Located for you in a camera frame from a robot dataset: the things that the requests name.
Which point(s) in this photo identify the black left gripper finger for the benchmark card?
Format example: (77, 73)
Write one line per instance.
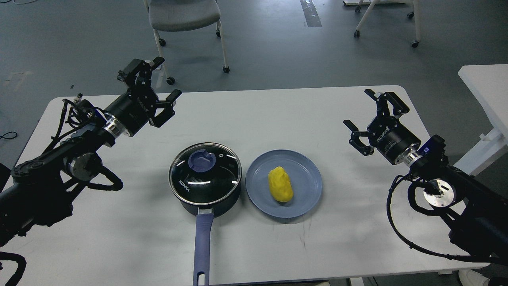
(162, 110)
(137, 77)

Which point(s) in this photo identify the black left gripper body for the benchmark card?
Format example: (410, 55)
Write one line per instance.
(133, 111)

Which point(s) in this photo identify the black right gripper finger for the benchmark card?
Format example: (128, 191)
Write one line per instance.
(389, 107)
(355, 140)

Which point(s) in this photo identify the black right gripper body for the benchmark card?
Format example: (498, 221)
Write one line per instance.
(391, 139)

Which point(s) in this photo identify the glass pot lid blue knob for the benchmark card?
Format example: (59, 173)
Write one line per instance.
(205, 173)

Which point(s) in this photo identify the yellow potato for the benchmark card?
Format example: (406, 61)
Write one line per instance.
(280, 185)

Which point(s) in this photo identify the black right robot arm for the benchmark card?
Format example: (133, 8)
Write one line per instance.
(475, 215)

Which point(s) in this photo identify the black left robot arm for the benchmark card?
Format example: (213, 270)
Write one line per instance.
(45, 187)

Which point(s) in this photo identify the grey office chair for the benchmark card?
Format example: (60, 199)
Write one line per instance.
(185, 15)

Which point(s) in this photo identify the blue round plate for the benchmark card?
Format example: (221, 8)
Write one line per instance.
(304, 176)

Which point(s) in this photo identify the white side table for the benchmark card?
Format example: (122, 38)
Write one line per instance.
(488, 85)

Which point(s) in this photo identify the white chair base with wheels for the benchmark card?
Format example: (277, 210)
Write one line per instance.
(375, 18)

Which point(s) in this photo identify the dark pot with blue handle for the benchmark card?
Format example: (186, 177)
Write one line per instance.
(206, 206)

